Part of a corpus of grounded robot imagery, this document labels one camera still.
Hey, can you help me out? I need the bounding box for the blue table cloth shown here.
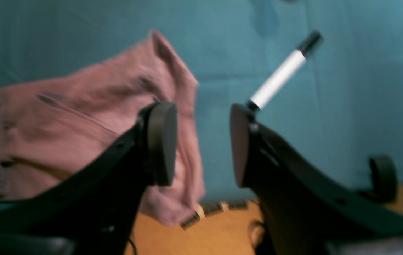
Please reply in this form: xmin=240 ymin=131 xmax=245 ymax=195
xmin=0 ymin=0 xmax=403 ymax=201

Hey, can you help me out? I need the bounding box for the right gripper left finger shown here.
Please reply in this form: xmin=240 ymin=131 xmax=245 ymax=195
xmin=0 ymin=102 xmax=178 ymax=255

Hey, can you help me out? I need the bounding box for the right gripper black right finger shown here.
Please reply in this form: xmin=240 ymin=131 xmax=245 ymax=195
xmin=229 ymin=104 xmax=403 ymax=255

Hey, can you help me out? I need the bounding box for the pink T-shirt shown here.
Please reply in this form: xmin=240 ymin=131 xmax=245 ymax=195
xmin=0 ymin=31 xmax=206 ymax=226

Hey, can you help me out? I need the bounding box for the white black marker pen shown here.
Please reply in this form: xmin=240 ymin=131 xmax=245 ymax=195
xmin=246 ymin=30 xmax=322 ymax=112

